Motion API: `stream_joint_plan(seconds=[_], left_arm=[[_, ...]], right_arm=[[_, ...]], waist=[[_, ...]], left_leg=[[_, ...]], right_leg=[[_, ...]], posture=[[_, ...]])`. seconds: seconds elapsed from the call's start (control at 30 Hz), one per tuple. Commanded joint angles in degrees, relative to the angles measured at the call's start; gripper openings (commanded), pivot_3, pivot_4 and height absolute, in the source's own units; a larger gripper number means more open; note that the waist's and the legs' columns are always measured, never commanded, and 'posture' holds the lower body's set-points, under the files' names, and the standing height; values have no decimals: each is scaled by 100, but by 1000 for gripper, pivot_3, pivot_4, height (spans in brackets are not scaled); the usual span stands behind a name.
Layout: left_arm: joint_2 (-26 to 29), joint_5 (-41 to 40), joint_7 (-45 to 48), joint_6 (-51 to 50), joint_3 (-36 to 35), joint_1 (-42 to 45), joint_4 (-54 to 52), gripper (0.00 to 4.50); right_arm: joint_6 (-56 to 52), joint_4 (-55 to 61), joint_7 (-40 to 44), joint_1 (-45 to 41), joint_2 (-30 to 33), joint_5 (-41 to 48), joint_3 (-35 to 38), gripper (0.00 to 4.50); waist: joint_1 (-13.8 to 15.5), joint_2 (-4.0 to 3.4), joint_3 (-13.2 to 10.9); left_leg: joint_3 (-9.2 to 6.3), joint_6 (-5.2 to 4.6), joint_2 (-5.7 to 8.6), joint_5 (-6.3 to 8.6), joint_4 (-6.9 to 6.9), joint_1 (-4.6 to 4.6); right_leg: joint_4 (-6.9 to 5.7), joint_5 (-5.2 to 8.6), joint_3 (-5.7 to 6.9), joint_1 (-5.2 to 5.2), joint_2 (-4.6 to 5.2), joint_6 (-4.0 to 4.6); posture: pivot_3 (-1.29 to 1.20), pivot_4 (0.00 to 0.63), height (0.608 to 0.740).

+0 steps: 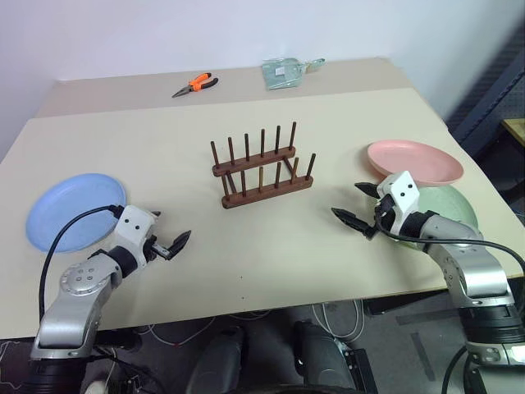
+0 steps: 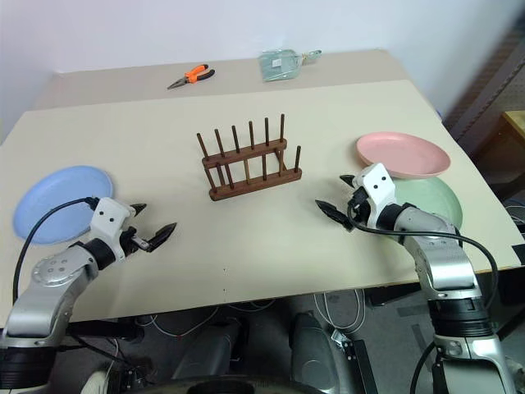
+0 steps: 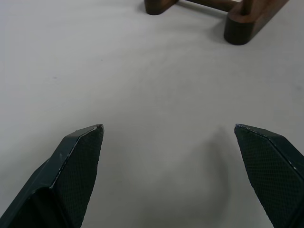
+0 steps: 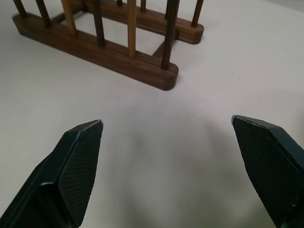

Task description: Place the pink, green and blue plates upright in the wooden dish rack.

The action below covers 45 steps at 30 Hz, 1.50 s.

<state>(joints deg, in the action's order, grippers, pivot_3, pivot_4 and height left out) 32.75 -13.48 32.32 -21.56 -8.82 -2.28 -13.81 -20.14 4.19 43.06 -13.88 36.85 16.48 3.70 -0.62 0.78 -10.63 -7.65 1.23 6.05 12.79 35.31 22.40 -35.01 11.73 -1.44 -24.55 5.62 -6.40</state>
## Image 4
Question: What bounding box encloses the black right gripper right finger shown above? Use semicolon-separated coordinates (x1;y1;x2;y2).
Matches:
230;114;304;228

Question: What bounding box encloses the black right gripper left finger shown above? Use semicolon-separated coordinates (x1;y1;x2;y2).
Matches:
0;119;104;228

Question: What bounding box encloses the wooden dish rack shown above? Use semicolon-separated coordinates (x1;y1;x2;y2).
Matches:
12;0;205;91

